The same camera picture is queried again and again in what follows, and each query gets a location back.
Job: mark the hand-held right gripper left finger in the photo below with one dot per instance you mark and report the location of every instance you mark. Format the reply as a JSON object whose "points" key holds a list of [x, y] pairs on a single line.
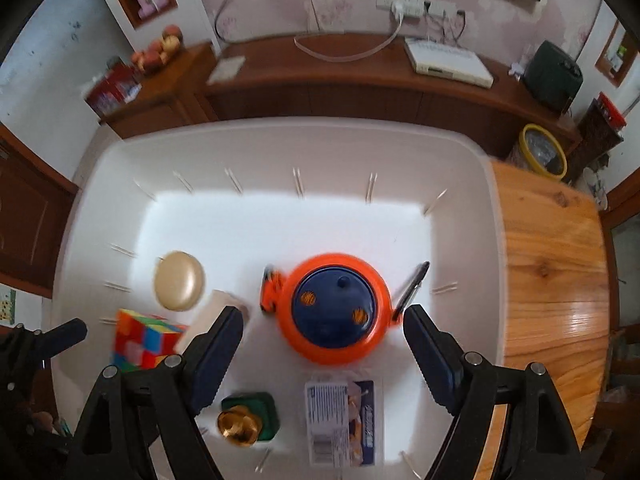
{"points": [[215, 355]]}

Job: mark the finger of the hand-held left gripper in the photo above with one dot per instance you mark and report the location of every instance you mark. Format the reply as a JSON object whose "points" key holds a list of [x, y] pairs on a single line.
{"points": [[67, 334]]}

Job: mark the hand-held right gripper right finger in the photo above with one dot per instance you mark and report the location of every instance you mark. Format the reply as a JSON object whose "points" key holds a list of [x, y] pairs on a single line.
{"points": [[430, 355]]}

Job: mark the brass fitting green base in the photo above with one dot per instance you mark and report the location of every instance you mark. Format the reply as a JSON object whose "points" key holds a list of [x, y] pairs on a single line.
{"points": [[250, 410]]}

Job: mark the colourful puzzle cube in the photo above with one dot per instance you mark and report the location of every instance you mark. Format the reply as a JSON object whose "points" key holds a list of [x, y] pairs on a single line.
{"points": [[145, 340]]}

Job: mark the beige round compact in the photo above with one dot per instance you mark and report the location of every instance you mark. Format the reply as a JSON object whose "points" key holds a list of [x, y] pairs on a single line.
{"points": [[179, 280]]}

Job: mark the orange round reel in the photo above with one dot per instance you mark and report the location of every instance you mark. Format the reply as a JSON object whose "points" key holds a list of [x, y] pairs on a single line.
{"points": [[330, 310]]}

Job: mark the clear labelled plastic case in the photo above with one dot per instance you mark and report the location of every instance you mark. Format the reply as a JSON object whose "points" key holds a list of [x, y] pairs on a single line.
{"points": [[330, 420]]}

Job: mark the white plastic storage bin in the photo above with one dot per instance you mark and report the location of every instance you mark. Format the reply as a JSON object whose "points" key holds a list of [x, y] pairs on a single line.
{"points": [[280, 220]]}

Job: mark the brown wooden door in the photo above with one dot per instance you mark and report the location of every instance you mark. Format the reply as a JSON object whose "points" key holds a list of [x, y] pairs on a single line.
{"points": [[30, 220]]}

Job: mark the yellow trash bin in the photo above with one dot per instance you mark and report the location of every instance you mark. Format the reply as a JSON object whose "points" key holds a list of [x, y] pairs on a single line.
{"points": [[542, 152]]}

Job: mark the white bucket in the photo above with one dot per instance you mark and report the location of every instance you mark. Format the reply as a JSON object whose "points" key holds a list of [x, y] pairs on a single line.
{"points": [[597, 190]]}

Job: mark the red tissue box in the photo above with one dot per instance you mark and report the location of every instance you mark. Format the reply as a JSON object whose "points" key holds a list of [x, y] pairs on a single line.
{"points": [[112, 90]]}

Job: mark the small wooden side cabinet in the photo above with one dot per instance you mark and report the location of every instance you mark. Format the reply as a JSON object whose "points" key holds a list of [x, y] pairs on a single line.
{"points": [[165, 100]]}

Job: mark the long wooden television cabinet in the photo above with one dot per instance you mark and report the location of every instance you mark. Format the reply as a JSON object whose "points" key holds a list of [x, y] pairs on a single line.
{"points": [[350, 95]]}

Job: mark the dark tall canister red lid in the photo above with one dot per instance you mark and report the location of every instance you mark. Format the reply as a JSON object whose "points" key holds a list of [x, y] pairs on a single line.
{"points": [[595, 130]]}

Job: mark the small grey pad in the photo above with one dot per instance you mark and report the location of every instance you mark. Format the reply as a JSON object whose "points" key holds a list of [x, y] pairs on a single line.
{"points": [[225, 70]]}

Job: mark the bowl of peaches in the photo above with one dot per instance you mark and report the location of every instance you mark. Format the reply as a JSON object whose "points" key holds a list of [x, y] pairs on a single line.
{"points": [[155, 52]]}

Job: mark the white set-top box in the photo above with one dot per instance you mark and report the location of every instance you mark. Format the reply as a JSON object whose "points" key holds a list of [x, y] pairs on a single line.
{"points": [[445, 60]]}

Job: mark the dark green air fryer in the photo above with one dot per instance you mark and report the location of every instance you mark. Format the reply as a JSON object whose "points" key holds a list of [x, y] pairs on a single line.
{"points": [[550, 75]]}

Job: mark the small bottle green cap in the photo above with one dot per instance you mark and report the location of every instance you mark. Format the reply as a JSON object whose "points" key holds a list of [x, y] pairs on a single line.
{"points": [[620, 56]]}

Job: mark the colourful wall chart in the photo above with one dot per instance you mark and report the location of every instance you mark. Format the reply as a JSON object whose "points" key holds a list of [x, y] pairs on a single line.
{"points": [[7, 305]]}

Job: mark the white wall socket strip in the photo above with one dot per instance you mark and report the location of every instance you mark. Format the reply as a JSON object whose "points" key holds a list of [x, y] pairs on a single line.
{"points": [[415, 0]]}

